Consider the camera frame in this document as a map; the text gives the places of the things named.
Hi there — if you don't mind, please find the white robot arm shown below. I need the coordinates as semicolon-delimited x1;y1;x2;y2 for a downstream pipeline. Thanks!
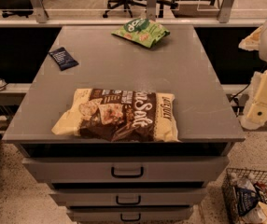
238;20;267;130

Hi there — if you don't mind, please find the blue white snack bag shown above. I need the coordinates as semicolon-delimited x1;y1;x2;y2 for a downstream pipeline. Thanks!
234;177;259;216

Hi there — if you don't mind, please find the green chip bag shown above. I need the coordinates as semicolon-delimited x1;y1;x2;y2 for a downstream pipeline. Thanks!
112;18;170;49

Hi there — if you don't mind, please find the brown sea salt chip bag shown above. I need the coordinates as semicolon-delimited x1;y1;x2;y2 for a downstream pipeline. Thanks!
52;89;178;142

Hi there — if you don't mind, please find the black office chair centre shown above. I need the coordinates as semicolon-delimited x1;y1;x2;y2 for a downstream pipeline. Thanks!
103;0;178;18

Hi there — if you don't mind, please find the grey drawer cabinet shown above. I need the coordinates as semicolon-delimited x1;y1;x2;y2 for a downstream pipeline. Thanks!
5;25;244;224

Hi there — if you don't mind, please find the dark blue snack packet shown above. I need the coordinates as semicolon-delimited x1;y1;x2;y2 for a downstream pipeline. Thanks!
49;47;78;71

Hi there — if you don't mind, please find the wire basket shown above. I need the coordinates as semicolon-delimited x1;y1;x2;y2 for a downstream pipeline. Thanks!
222;168;267;224

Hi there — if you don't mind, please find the top drawer with black handle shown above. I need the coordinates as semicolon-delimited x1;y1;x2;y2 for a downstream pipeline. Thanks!
22;156;229;183

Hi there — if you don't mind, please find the drawer with black handle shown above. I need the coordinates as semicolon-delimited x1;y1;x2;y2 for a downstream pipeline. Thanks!
66;206;193;222
50;188;206;207
22;156;229;183

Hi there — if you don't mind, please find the middle drawer with black handle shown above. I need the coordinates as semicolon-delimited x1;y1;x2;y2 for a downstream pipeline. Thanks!
50;188;206;207

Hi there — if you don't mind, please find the bottom drawer with black handle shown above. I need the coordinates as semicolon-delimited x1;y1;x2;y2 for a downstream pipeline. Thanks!
66;206;193;222

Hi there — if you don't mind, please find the grey window rail frame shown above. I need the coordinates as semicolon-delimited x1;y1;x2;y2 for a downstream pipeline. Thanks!
0;0;267;27

